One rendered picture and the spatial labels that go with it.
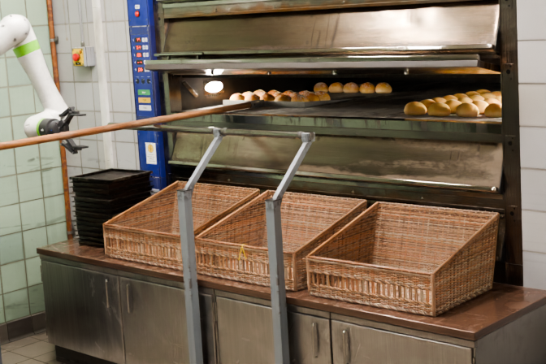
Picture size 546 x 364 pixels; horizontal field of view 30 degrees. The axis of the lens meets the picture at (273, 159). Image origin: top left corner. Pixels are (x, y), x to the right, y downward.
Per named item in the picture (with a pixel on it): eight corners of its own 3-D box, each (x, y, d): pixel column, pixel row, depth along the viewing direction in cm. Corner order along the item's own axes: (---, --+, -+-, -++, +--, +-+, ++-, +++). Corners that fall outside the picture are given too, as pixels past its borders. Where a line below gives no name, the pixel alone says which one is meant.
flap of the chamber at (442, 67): (144, 69, 478) (175, 75, 493) (477, 67, 357) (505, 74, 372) (145, 64, 478) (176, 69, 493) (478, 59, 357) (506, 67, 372)
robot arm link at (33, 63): (12, 60, 454) (24, 55, 446) (32, 51, 462) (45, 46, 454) (48, 133, 462) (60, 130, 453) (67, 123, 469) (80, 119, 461)
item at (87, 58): (84, 66, 533) (82, 46, 531) (96, 65, 526) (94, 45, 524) (72, 67, 527) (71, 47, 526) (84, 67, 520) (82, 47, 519)
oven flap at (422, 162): (174, 165, 495) (181, 125, 497) (501, 194, 375) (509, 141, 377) (167, 163, 492) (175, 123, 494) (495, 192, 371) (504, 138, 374)
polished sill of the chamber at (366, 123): (180, 119, 497) (179, 110, 496) (510, 132, 376) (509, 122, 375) (171, 120, 493) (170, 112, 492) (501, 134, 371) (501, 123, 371)
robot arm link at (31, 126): (23, 143, 454) (15, 120, 450) (45, 132, 462) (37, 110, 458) (41, 145, 444) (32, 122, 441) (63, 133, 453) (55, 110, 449)
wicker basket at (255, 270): (271, 249, 457) (267, 188, 453) (373, 264, 419) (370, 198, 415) (192, 274, 421) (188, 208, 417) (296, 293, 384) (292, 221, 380)
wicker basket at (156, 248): (182, 235, 497) (177, 179, 493) (266, 249, 459) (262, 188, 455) (102, 257, 462) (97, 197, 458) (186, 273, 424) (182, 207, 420)
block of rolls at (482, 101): (476, 100, 463) (476, 88, 462) (575, 101, 431) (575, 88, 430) (398, 115, 419) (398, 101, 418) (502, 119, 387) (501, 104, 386)
